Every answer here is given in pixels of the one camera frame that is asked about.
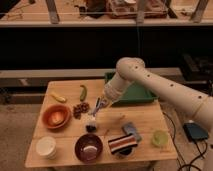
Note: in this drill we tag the purple bowl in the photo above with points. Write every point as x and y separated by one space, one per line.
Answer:
88 148

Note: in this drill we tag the brown grape bunch toy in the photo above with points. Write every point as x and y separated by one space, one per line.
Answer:
79 109

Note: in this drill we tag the white cup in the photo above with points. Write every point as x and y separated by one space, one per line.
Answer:
46 147

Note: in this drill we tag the black small bowl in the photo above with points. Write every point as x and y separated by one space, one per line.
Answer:
125 153

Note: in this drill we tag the black foot pedal box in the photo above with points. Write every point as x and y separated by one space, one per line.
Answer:
194 132

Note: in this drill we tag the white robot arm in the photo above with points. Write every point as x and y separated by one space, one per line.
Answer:
196 105

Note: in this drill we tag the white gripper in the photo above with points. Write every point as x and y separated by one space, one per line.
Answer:
102 103

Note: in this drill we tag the wooden spoon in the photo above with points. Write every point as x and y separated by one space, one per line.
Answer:
114 123

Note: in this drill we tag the black white dish brush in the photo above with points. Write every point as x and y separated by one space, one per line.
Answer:
91 126

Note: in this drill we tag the green tray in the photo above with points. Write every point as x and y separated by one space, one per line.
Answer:
136 92

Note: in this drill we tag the orange fruit in bowl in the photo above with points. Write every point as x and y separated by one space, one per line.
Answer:
57 118

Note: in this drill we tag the yellow banana toy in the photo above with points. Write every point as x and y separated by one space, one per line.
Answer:
59 98

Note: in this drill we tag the striped brown white towel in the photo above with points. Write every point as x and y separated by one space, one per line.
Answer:
122 143

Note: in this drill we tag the blue sponge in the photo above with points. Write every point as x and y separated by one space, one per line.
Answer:
129 128

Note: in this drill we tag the green small cup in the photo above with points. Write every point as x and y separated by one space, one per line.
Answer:
160 138

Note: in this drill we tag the green pepper toy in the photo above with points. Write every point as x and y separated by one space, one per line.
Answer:
83 93

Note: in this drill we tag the orange bowl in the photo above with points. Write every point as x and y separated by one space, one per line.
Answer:
46 116

